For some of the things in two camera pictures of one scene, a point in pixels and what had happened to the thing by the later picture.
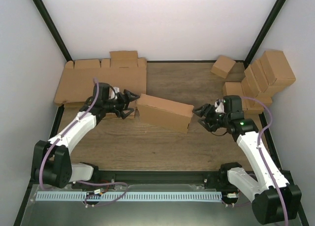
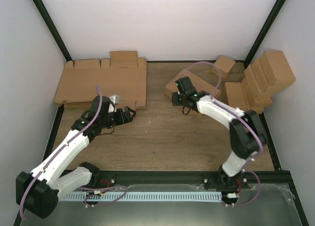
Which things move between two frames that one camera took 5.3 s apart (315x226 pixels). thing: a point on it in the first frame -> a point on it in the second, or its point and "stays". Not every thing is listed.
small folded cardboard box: [223, 65] stays
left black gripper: [125, 102] -> [128, 119]
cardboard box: [164, 113] -> [199, 83]
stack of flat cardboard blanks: [123, 70] stays
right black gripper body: [220, 120] -> [178, 102]
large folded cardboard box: [276, 70] stays
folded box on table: [234, 88] stays
